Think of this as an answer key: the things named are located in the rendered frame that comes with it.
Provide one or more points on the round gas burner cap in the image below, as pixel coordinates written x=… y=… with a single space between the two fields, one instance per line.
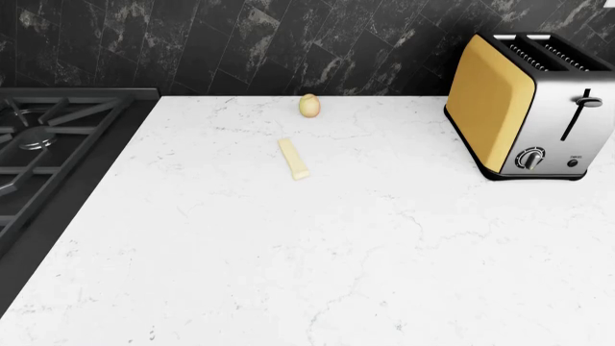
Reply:
x=36 y=138

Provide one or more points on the black gas stove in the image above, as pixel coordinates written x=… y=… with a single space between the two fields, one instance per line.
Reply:
x=72 y=173

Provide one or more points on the white wall outlet plate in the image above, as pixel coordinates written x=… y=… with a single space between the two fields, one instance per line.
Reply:
x=609 y=3

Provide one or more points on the black cast-iron stove grate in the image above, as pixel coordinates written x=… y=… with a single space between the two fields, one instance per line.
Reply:
x=72 y=119

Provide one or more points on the yellow-green apple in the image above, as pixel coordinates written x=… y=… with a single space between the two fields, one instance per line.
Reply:
x=309 y=106

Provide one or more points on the yellow and steel toaster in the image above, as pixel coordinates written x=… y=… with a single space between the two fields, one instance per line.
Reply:
x=499 y=108

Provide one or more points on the pale yellow butter stick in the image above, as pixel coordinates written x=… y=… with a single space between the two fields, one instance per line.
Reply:
x=292 y=158

